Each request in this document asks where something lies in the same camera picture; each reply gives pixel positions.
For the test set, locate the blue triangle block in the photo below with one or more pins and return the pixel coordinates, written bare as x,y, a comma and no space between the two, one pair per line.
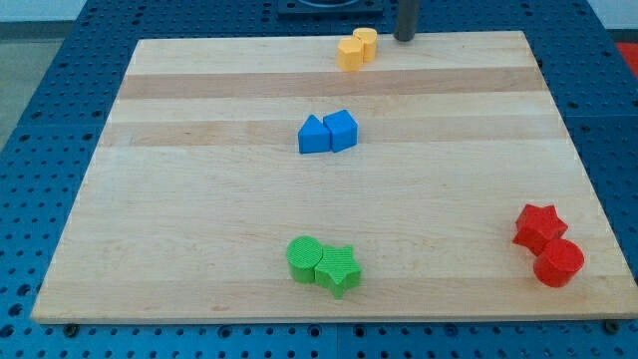
313,137

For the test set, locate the blue cube block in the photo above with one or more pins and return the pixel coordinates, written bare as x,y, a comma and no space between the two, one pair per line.
343,130

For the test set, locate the green cylinder block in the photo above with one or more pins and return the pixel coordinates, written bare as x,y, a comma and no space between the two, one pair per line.
303,253

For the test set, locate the green star block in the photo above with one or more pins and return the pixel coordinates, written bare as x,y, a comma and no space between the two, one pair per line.
338,271

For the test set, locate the light wooden board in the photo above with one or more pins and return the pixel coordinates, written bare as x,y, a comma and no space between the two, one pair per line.
197,187

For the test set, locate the yellow hexagon block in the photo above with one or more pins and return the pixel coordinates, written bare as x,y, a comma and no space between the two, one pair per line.
350,54

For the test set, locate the yellow round block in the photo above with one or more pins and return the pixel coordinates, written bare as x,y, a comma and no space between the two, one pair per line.
369,38

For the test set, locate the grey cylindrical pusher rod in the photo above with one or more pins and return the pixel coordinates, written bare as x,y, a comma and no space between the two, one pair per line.
407,19

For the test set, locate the red star block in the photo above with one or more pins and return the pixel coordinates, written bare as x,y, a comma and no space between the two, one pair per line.
536,226

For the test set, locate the red cylinder block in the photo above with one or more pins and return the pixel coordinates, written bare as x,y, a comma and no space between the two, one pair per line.
558,263

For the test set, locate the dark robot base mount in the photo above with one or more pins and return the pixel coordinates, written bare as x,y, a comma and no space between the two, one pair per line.
296,8

